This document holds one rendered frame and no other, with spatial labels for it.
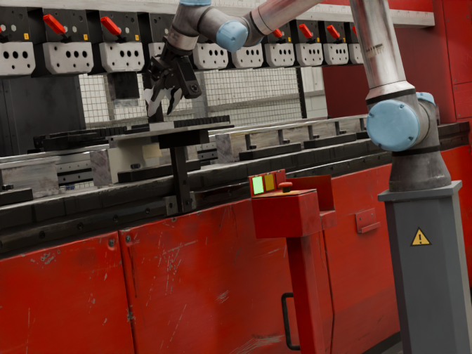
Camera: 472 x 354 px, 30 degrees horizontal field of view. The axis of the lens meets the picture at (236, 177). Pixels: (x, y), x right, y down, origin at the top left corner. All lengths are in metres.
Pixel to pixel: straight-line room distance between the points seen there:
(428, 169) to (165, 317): 0.78
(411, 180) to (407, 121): 0.20
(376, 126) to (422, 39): 2.34
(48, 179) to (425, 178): 0.92
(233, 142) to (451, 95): 1.71
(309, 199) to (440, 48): 1.98
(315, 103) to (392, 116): 8.00
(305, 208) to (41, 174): 0.73
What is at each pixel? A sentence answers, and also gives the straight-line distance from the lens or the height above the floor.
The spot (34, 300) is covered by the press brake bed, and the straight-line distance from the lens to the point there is 2.03.
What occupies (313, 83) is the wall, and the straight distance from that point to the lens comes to 9.99.
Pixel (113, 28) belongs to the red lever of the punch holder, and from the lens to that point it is 2.39.
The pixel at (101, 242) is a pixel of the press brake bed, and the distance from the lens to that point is 2.17.
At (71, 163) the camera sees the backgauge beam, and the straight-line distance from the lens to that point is 2.64.
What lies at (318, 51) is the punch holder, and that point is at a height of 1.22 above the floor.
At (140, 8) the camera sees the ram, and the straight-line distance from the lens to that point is 2.54.
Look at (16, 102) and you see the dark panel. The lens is 2.89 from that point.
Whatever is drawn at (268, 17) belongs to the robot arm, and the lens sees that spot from 2.29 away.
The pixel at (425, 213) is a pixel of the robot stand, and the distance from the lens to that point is 2.14.
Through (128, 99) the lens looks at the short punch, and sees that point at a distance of 2.50.
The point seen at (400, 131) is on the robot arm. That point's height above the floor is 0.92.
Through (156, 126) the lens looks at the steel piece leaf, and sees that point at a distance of 2.40.
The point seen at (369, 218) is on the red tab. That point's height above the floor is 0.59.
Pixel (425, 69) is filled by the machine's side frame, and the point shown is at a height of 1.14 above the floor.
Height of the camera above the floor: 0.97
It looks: 3 degrees down
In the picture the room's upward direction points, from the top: 8 degrees counter-clockwise
